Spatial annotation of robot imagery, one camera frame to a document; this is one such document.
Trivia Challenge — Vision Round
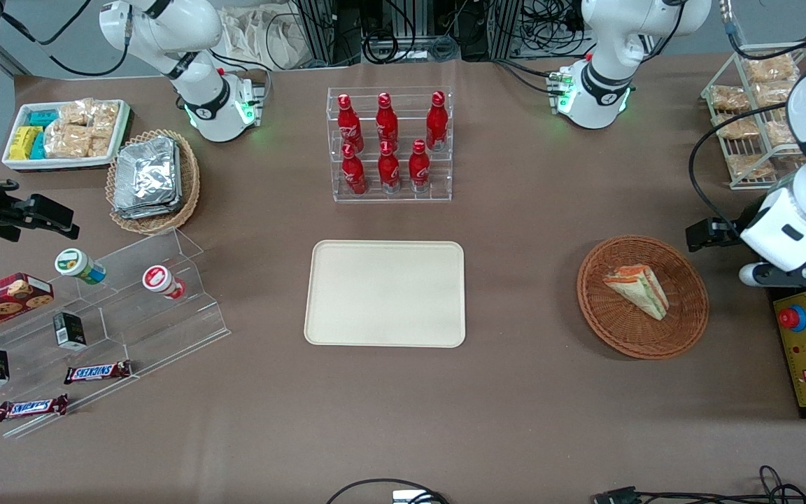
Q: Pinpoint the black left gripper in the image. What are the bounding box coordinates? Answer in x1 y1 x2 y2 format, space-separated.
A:
686 218 748 253

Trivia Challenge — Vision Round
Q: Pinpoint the triangle sandwich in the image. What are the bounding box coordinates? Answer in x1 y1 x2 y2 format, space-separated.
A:
602 265 670 321

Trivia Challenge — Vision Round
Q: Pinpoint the white rectangular snack tray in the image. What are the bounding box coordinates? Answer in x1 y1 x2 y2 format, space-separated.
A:
1 99 131 172

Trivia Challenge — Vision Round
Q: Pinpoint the brown round wicker basket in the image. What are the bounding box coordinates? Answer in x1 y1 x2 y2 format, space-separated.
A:
577 234 710 361

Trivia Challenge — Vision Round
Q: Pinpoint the light oval wicker basket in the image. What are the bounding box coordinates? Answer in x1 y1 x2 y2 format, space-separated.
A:
106 129 202 235

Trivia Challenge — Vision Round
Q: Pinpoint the beige plastic tray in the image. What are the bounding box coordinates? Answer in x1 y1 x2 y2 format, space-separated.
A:
304 240 467 349

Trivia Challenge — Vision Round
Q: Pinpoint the green lid snack cup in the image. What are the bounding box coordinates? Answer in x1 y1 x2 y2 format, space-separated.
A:
54 248 107 285

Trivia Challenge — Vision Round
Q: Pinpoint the yellow snack packet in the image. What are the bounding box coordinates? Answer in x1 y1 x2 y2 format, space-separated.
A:
9 126 42 161

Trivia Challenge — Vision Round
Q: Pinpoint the clear bag brown snack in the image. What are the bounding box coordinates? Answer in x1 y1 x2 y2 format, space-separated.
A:
715 116 761 140
728 155 775 179
765 122 800 148
710 85 751 112
744 55 797 83
756 82 806 107

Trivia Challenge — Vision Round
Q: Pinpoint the silver foil packet stack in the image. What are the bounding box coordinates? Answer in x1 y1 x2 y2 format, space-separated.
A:
113 136 183 221

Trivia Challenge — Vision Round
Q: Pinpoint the red lid snack cup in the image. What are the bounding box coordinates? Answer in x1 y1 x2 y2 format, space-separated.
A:
142 265 187 301

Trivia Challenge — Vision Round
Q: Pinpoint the clear acrylic stepped display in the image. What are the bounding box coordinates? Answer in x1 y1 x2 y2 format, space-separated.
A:
0 227 232 440

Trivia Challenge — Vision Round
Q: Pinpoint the snickers chocolate bar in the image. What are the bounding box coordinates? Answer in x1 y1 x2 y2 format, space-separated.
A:
64 360 133 385
0 394 69 422

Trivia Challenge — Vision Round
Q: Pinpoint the beige cloth bag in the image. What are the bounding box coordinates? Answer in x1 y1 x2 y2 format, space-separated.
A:
220 6 309 71

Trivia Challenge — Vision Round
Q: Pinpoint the red cola bottle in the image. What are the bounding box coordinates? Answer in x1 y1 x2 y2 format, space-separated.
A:
408 139 432 193
337 94 365 152
376 92 400 149
341 143 368 196
425 91 449 152
377 140 402 194

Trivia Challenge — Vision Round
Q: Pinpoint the clear acrylic bottle rack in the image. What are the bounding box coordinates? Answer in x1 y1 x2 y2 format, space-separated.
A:
327 87 453 203

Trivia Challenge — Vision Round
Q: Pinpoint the white wire rack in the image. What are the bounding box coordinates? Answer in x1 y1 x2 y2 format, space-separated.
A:
700 42 806 190

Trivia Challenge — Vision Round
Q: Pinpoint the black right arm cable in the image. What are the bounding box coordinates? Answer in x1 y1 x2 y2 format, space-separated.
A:
0 0 132 78

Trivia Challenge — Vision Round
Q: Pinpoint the black cable with connector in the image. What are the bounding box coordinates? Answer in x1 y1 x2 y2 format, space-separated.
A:
592 465 806 504

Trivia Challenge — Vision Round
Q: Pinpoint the aluminium frame with cables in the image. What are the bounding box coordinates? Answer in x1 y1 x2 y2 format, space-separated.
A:
295 0 589 65

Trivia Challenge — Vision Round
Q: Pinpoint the black looped table cable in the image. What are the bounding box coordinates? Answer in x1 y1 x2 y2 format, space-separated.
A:
325 478 450 504

